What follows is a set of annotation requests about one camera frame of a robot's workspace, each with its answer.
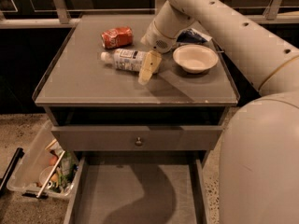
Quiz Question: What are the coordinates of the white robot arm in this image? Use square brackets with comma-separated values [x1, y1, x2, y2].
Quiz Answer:
[142, 0, 299, 224]

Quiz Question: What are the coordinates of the metal window frame rail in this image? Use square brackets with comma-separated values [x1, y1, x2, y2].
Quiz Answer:
[0, 0, 299, 30]

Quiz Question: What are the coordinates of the grey open middle drawer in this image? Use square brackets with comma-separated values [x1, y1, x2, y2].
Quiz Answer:
[64, 158, 210, 224]

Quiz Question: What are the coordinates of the clear plastic storage bin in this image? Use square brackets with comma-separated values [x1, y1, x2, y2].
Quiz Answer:
[7, 121, 78, 199]

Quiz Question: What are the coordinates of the white paper bowl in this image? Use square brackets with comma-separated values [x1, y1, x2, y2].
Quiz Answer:
[173, 45, 219, 74]

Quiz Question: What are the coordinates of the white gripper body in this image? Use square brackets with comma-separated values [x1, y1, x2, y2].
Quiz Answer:
[141, 20, 177, 53]

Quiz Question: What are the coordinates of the black bin lid handle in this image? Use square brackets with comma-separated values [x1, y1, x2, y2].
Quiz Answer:
[0, 147, 24, 196]

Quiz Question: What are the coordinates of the blue crumpled chip bag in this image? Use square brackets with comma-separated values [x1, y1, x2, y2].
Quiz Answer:
[177, 28, 212, 44]

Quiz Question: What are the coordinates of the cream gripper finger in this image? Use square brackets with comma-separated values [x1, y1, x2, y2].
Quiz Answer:
[138, 50, 162, 85]

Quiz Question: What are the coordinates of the grey top drawer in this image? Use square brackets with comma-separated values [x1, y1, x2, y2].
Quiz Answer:
[51, 125, 222, 151]

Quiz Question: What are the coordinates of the clear plastic water bottle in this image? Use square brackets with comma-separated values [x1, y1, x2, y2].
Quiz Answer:
[100, 48, 160, 76]

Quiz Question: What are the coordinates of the grey drawer cabinet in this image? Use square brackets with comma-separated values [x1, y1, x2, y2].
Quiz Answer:
[32, 13, 241, 224]

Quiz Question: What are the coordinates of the round metal drawer knob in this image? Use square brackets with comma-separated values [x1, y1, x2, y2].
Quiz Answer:
[135, 137, 143, 147]

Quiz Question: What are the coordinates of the crushed red soda can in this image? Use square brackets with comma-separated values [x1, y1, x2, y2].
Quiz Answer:
[101, 26, 133, 49]

